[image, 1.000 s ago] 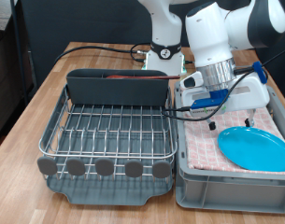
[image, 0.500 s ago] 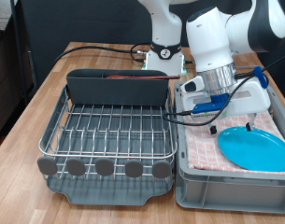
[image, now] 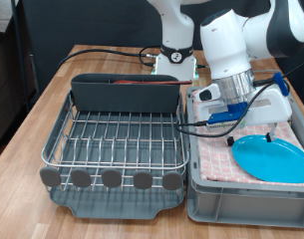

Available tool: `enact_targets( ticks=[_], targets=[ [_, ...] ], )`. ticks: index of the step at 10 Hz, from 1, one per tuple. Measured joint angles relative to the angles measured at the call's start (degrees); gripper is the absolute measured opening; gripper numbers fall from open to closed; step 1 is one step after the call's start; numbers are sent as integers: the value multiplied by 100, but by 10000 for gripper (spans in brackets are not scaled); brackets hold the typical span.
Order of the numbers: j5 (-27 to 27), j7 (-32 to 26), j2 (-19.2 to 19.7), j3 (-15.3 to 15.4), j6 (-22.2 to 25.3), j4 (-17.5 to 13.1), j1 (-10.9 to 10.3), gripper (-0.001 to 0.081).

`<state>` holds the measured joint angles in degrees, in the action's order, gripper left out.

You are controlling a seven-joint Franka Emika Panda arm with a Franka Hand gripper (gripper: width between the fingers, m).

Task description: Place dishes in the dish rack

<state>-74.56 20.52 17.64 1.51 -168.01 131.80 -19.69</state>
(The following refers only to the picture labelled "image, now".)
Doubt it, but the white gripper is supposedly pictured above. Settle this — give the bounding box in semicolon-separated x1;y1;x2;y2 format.
204;89;294;146

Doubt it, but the blue plate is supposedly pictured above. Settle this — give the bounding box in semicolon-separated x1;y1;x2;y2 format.
230;133;304;184

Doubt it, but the brown wooden spoon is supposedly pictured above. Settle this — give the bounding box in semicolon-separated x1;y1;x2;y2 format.
112;78;193;86

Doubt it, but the pink checked cloth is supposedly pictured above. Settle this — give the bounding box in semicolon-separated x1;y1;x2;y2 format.
191;89;304;187

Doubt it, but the grey plastic crate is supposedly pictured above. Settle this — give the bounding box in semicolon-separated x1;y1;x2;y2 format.
184;85;304;229

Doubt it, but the dark grey cutlery holder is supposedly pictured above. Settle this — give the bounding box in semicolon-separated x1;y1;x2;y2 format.
71;73;180;115

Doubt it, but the grey plastic drip tray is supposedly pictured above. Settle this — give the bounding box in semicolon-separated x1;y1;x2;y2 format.
49;109;186;221

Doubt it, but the dark partition panel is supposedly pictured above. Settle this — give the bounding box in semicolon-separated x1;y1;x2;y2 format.
21;0;304;94

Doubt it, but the black metal pole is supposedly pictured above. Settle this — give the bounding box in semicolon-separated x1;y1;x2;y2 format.
10;0;31;113

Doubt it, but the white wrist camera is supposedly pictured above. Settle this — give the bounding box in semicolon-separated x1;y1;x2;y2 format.
206;119;250;133

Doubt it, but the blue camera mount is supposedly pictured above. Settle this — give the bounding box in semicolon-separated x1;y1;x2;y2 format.
206;101;249;125

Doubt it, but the thin black camera cable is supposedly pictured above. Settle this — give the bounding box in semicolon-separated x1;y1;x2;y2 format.
175;59;304;138

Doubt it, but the blue cable clip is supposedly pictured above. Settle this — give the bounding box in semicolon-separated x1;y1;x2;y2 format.
273;72;290;98

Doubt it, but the steel wire dish rack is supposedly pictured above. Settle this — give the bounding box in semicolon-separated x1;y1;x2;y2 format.
39;89;190;193

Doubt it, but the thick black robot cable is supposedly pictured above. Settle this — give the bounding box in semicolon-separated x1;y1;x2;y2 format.
58;45;162;69

